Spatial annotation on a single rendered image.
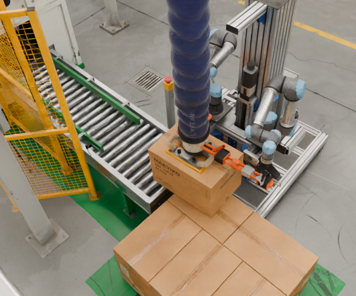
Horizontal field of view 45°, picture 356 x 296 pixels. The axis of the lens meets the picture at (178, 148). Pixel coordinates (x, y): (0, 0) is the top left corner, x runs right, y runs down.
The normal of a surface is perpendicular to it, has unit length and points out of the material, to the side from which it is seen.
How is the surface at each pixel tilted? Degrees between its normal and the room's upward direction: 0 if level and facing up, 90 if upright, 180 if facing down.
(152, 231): 0
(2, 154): 91
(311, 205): 0
